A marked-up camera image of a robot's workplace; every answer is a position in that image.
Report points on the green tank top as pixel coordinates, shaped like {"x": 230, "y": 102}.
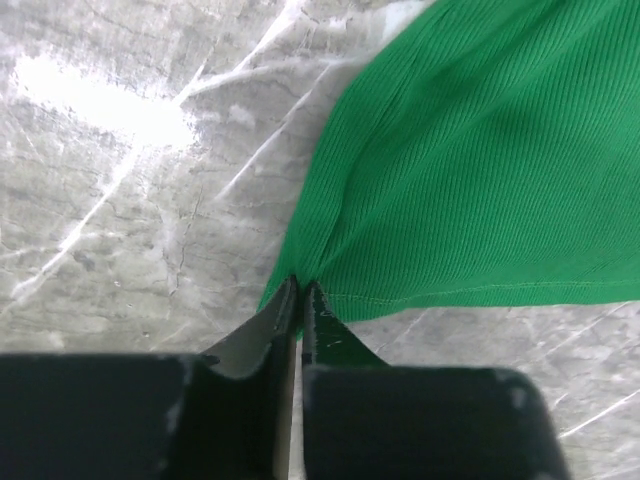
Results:
{"x": 488, "y": 156}

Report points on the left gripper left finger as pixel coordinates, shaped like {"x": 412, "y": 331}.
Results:
{"x": 223, "y": 413}

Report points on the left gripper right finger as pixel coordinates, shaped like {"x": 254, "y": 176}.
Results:
{"x": 366, "y": 419}

